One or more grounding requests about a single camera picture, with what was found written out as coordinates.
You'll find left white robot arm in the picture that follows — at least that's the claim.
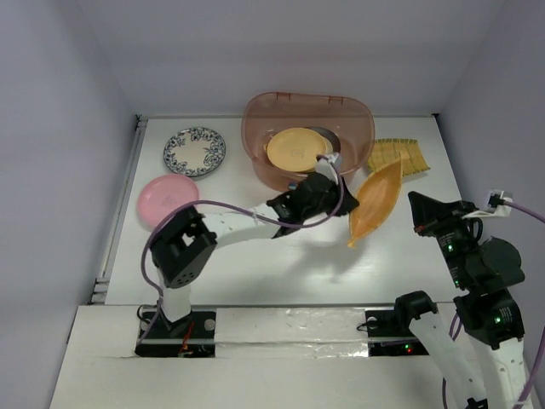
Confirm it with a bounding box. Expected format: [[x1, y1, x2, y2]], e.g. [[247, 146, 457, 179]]
[[139, 173, 359, 341]]

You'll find blue floral ceramic plate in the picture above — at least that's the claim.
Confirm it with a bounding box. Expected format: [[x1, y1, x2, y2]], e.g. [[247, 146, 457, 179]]
[[163, 127, 227, 178]]

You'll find metal side rail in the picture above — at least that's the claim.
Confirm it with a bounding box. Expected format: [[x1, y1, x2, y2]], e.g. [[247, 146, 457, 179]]
[[88, 115, 148, 305]]

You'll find boat shaped woven plate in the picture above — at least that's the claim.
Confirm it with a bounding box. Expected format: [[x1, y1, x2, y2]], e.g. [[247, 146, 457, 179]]
[[347, 158, 403, 248]]

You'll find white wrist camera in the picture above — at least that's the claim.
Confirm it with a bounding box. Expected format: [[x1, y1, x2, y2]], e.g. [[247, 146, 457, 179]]
[[462, 189, 513, 220], [314, 153, 342, 182]]

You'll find round orange plastic plate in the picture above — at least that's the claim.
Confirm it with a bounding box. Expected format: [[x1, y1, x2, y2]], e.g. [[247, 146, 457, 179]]
[[265, 128, 333, 173]]

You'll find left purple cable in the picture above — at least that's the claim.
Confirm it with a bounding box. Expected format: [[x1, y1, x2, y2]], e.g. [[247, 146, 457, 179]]
[[135, 155, 345, 354]]

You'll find rectangular green bamboo tray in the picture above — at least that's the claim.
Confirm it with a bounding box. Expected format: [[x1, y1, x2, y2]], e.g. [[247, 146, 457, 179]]
[[367, 138, 430, 176]]

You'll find pink plastic plate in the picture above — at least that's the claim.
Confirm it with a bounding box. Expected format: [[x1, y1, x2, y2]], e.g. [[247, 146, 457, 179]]
[[136, 174, 199, 229]]

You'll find dark rimmed cream plate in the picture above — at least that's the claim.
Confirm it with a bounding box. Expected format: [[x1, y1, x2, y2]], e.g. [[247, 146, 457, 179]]
[[309, 127, 341, 154]]

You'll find translucent pink plastic bin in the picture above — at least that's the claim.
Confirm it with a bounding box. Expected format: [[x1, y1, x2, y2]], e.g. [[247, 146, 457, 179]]
[[241, 91, 375, 192]]

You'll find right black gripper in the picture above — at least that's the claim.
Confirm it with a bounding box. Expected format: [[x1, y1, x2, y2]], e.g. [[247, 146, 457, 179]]
[[407, 188, 479, 286]]

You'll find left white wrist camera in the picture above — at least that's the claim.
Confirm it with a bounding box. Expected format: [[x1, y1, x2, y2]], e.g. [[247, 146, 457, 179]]
[[314, 153, 342, 182]]

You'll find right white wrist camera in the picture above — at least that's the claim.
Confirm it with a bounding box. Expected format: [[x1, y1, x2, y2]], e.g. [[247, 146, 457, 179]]
[[462, 189, 513, 220]]

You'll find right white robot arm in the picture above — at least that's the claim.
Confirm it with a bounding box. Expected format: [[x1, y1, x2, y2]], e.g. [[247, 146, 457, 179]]
[[392, 190, 544, 408]]

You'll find white foam front panel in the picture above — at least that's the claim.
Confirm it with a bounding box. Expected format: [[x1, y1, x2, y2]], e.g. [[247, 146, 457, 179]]
[[215, 307, 369, 359]]

